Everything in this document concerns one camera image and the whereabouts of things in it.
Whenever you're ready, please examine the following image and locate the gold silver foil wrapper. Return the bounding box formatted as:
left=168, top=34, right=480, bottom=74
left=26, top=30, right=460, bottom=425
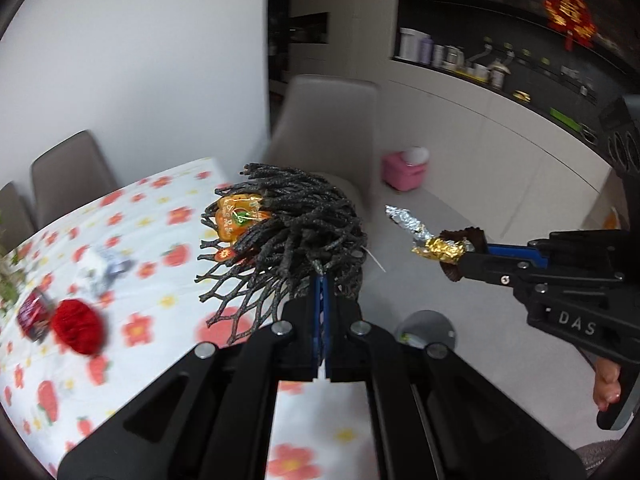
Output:
left=385, top=205, right=488, bottom=282

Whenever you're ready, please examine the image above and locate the black foam net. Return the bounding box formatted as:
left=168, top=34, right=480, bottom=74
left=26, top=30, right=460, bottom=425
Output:
left=195, top=162, right=368, bottom=344

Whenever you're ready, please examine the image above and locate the orange white snack packet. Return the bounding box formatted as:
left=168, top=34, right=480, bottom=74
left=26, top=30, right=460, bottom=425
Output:
left=214, top=194, right=271, bottom=262

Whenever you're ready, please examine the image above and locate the white silver wrapper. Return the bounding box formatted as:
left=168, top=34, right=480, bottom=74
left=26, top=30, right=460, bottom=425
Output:
left=77, top=248, right=134, bottom=297

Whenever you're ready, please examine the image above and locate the red foam net ball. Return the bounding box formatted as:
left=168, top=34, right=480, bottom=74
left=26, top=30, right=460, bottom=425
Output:
left=51, top=298, right=105, bottom=356

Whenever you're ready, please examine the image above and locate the person's right hand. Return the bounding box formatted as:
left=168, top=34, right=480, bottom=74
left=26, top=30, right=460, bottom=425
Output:
left=593, top=358, right=622, bottom=412

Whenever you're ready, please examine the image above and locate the white kitchen counter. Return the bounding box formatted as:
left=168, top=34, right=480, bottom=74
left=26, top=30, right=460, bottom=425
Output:
left=378, top=60, right=612, bottom=244

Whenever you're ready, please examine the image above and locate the grey dining chair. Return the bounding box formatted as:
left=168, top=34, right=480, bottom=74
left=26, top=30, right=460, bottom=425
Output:
left=30, top=130, right=118, bottom=228
left=0, top=182, right=35, bottom=252
left=265, top=75, right=378, bottom=218

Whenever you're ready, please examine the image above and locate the red chinese knot decoration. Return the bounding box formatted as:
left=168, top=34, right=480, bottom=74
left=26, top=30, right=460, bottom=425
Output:
left=544, top=0, right=598, bottom=51

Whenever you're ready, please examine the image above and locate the white canister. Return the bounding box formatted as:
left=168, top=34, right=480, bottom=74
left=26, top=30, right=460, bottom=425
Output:
left=397, top=27, right=433, bottom=65

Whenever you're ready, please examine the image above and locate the red milk can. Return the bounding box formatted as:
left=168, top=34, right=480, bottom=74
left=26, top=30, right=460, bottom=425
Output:
left=16, top=287, right=54, bottom=342

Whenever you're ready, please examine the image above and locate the green vine plant in vase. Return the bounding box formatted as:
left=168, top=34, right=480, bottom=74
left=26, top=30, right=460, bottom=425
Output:
left=1, top=219, right=32, bottom=316

